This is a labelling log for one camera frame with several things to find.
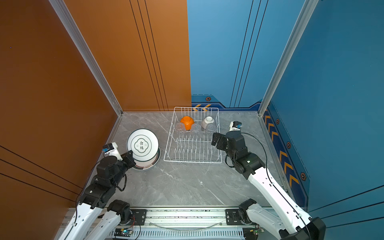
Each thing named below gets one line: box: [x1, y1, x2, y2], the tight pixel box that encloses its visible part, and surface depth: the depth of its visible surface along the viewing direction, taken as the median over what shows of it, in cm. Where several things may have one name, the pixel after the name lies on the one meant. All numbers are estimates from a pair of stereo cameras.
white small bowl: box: [204, 116, 215, 124], surface depth 107 cm
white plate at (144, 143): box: [126, 128, 159, 162], surface depth 81 cm
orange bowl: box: [180, 116, 195, 131], surface depth 107 cm
